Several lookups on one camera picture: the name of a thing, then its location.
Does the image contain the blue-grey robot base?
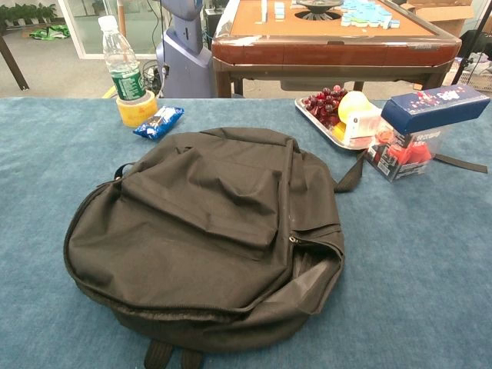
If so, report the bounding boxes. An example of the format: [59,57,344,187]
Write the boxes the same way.
[155,0,214,99]

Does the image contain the dark table leg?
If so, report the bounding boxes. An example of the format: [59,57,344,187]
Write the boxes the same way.
[0,34,31,92]

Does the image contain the blue cookie packet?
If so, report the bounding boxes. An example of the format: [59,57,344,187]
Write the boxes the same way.
[132,105,185,141]

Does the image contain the cardboard box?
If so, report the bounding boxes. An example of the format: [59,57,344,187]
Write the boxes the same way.
[399,0,476,38]

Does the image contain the white wire basket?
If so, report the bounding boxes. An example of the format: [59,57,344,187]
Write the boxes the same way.
[459,68,492,93]

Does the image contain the green cloth on floor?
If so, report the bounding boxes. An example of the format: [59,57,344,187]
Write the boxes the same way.
[29,25,71,40]

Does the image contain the red grape bunch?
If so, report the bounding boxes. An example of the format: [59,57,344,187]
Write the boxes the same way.
[302,85,349,128]

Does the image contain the clear box with red cups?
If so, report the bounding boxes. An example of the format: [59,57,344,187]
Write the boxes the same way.
[364,125,450,184]

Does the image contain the yellow round fruit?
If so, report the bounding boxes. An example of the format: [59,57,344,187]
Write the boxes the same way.
[337,91,374,123]

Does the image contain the metal tray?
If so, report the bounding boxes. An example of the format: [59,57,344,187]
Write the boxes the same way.
[294,91,381,151]

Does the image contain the clear plastic water bottle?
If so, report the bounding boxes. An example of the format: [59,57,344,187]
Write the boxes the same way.
[97,15,148,101]

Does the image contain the brown mahjong table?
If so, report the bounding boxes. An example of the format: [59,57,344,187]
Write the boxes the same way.
[211,0,462,98]

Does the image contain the blue mahjong tile pile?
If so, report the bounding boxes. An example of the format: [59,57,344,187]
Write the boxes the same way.
[340,0,401,31]

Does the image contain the yellow tape roll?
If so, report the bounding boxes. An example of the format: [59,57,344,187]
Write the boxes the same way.
[115,91,159,128]

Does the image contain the white frame glass partition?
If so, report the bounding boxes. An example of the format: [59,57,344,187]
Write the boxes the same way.
[57,0,162,61]

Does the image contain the blue tablecloth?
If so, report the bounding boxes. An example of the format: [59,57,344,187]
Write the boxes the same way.
[0,96,492,369]

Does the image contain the white pink small box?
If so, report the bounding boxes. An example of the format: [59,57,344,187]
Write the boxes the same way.
[343,107,384,141]

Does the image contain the dark blue long box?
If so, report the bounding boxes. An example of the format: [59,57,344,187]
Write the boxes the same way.
[380,84,491,135]

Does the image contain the floor cable bundle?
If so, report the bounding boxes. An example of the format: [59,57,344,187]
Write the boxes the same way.
[141,59,170,97]

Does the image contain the green potted plants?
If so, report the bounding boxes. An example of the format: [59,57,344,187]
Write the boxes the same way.
[0,3,58,28]

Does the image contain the black tripod stand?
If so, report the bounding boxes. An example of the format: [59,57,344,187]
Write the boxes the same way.
[451,0,492,85]

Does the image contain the black fabric backpack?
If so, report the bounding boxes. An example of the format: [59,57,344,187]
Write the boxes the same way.
[63,126,488,369]

